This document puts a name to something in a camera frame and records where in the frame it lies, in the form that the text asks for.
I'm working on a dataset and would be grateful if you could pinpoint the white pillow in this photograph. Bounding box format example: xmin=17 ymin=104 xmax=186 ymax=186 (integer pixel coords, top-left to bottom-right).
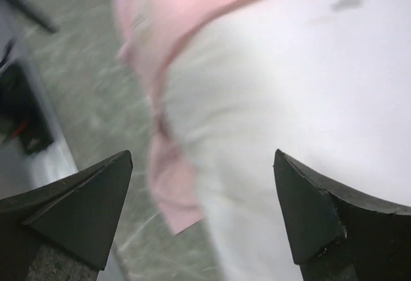
xmin=163 ymin=0 xmax=410 ymax=280

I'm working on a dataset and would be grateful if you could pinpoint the pink cartoon pillowcase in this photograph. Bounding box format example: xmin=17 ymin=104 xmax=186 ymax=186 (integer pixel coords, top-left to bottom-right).
xmin=114 ymin=0 xmax=320 ymax=234

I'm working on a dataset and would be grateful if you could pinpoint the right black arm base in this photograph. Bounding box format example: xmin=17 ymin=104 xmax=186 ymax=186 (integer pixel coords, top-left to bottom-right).
xmin=0 ymin=43 xmax=54 ymax=155

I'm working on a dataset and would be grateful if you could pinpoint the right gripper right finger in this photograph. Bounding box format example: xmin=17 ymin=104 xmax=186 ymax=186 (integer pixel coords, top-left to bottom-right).
xmin=274 ymin=150 xmax=410 ymax=281

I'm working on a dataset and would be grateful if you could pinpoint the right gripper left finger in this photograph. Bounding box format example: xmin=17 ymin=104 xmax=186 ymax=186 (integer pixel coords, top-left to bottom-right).
xmin=1 ymin=150 xmax=132 ymax=280

